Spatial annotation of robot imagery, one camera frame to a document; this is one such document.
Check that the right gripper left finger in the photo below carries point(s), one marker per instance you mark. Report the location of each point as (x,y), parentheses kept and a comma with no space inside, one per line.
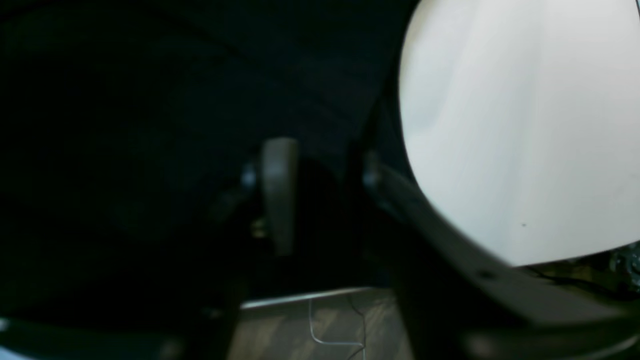
(265,196)

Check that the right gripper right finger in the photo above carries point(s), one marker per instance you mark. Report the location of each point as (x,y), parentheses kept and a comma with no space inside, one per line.
(458,302)

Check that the black T-shirt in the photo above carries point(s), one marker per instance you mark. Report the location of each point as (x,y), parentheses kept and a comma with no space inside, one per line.
(121,120)

